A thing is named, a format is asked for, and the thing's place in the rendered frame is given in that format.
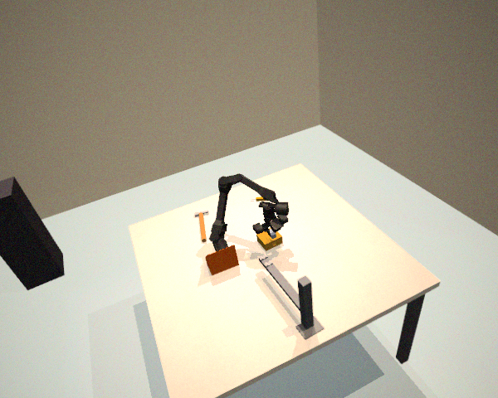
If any wooden-handled hammer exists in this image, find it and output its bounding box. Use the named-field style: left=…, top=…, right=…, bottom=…
left=194, top=211, right=208, bottom=242

